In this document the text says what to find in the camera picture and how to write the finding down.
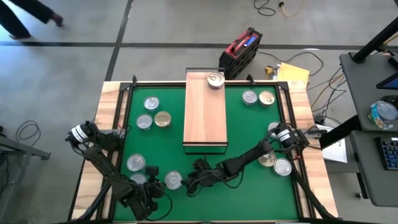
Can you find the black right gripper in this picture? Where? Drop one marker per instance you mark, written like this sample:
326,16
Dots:
206,175

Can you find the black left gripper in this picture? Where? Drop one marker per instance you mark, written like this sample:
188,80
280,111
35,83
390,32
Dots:
140,202

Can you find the gold-lid pink salmon can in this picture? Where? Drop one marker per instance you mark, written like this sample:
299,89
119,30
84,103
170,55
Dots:
215,80
266,98
267,160
162,119

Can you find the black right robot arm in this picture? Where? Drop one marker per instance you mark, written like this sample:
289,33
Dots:
248,158

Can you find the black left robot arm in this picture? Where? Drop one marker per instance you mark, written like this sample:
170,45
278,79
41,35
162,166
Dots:
102,161

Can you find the green table mat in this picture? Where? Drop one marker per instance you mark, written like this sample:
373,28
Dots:
186,205

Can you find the blue-label silver-lid can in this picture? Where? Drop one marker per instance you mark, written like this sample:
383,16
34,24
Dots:
151,103

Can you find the black metal stand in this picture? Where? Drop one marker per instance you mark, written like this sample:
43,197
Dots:
28,150

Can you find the red and black tool case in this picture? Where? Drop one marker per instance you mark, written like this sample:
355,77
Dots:
239,56

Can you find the yellow power plug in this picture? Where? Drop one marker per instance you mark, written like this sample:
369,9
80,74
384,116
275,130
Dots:
269,71

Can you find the yellow paper pad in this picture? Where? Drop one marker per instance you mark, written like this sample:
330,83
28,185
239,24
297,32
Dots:
292,74

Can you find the white paper sheet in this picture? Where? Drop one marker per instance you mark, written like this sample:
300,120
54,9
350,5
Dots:
337,154

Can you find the black desk support bar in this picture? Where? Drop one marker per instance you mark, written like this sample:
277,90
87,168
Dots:
339,132

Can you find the grey desk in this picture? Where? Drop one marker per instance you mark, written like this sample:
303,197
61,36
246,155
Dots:
367,174
360,87

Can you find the black keyboard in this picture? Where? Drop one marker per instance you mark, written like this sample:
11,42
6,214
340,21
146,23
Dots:
390,154

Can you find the colourful-label can with silver lid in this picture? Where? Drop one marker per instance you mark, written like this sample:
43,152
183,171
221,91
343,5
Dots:
384,112

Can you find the person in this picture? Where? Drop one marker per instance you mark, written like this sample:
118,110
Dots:
31,7

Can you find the black tablet screen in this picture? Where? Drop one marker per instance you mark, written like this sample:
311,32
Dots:
390,83

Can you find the black monitor pole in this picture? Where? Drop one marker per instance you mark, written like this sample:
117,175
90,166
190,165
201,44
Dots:
373,43

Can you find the wooden shelf with black frame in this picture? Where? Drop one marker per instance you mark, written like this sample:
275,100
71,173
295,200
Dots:
205,118

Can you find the black table frame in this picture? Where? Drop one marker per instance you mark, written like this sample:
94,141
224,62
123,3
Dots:
161,84

